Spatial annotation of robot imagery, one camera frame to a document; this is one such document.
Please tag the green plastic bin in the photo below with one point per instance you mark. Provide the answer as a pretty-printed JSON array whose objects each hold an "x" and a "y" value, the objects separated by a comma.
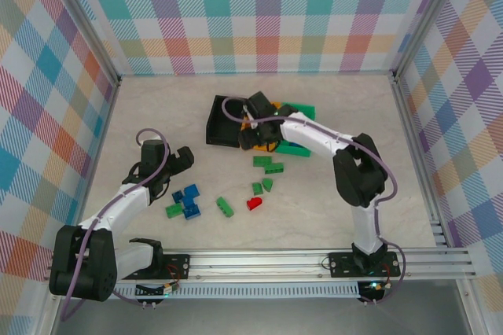
[{"x": 302, "y": 109}]

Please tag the aluminium mounting rail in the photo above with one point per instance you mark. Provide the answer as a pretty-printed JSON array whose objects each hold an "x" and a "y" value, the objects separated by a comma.
[{"x": 255, "y": 262}]

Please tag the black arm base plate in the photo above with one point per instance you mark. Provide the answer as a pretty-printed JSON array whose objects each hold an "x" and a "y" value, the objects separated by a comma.
[
  {"x": 342, "y": 264},
  {"x": 177, "y": 264}
]

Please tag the orange plastic bin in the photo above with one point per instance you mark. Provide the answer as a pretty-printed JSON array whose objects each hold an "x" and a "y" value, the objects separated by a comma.
[{"x": 259, "y": 148}]

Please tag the aluminium side rail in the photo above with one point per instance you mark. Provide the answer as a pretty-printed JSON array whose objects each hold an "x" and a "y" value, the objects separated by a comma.
[
  {"x": 98, "y": 154},
  {"x": 414, "y": 134}
]

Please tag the blue lego brick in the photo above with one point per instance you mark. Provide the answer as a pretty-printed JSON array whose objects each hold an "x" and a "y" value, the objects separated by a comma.
[
  {"x": 192, "y": 191},
  {"x": 191, "y": 210},
  {"x": 298, "y": 145},
  {"x": 178, "y": 196}
]

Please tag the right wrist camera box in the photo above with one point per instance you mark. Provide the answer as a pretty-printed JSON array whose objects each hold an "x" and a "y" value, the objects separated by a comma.
[{"x": 251, "y": 119}]

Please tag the aluminium frame post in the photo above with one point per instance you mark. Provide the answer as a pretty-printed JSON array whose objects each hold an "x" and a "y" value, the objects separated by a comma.
[
  {"x": 91, "y": 22},
  {"x": 424, "y": 16}
]

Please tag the black plastic bin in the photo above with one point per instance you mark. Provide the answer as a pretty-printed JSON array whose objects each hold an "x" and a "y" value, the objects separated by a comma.
[{"x": 220, "y": 126}]

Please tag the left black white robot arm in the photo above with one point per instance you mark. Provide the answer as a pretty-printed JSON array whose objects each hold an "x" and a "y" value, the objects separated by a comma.
[{"x": 82, "y": 264}]

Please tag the aluminium frame leg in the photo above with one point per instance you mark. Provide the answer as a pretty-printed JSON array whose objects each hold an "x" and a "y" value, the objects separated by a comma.
[
  {"x": 471, "y": 307},
  {"x": 46, "y": 317}
]

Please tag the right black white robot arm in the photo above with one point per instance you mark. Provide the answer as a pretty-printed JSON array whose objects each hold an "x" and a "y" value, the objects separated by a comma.
[{"x": 361, "y": 177}]

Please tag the small green lego brick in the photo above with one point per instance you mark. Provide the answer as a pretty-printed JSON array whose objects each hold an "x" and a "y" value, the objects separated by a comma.
[{"x": 257, "y": 187}]

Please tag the green sloped lego brick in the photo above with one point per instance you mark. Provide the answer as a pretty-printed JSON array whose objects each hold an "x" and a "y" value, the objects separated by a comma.
[{"x": 267, "y": 184}]

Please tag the red sloped lego brick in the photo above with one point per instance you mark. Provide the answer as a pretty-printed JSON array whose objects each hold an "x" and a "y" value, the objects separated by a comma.
[{"x": 254, "y": 203}]

